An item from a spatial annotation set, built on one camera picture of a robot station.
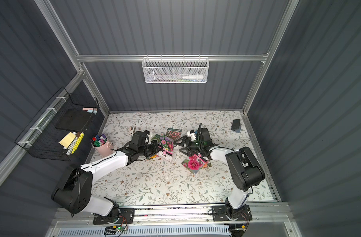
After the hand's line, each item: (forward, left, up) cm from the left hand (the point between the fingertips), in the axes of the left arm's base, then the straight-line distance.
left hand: (165, 148), depth 85 cm
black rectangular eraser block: (+25, -50, -9) cm, 57 cm away
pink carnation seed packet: (-4, -18, -12) cm, 22 cm away
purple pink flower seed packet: (+6, -1, -4) cm, 8 cm away
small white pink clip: (+23, +27, -11) cm, 37 cm away
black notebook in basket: (+7, +47, +17) cm, 50 cm away
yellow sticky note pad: (-5, +45, +16) cm, 48 cm away
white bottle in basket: (+39, -17, +22) cm, 48 cm away
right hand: (0, -7, 0) cm, 7 cm away
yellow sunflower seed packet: (+16, +8, -12) cm, 22 cm away
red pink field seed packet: (+19, -4, -11) cm, 22 cm away
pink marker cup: (+5, +40, -2) cm, 40 cm away
